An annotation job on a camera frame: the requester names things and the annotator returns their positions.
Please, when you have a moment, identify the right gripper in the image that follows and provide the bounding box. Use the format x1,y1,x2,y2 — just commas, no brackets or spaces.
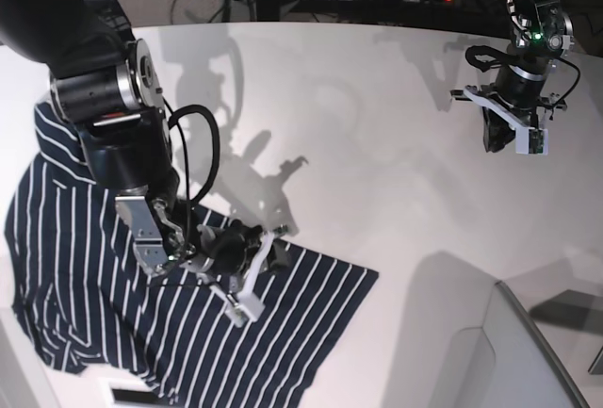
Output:
115,194,290,326

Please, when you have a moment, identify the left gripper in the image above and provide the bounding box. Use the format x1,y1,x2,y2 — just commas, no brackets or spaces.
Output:
449,45,581,155

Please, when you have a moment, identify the navy white striped t-shirt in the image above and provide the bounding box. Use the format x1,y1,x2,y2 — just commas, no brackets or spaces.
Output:
5,103,378,407

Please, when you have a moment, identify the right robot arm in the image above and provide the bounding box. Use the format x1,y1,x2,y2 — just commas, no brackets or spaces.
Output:
1,0,287,327

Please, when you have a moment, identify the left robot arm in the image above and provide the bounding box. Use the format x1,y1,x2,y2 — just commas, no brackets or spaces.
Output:
450,0,581,155

